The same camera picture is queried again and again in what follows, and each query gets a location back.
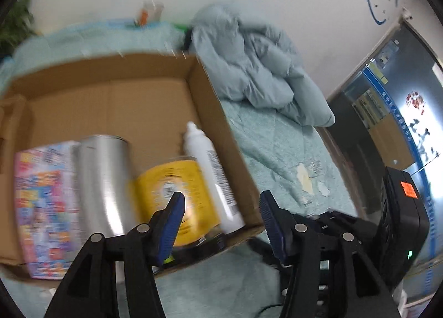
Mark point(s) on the white spray bottle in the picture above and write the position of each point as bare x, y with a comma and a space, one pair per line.
207, 165

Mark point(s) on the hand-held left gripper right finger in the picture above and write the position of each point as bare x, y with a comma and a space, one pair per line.
273, 228

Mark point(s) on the brown cardboard box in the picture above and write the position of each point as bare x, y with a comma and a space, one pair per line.
103, 96

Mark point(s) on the potted green plant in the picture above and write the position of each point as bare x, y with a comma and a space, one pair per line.
17, 23

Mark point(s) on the crumpled light blue duvet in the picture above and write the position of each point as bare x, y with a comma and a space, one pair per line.
256, 61

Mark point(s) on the silver metal can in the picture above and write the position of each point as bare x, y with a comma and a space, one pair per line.
103, 183

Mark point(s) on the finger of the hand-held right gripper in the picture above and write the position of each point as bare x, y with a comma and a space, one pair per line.
261, 248
346, 222

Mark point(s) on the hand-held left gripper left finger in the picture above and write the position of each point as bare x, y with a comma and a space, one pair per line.
171, 228

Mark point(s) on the colourful board game box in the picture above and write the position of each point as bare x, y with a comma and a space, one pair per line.
45, 200

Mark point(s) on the glass door with poster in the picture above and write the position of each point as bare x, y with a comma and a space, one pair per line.
380, 113

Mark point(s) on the yellow jar with black lid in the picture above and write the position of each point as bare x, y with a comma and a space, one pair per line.
162, 183

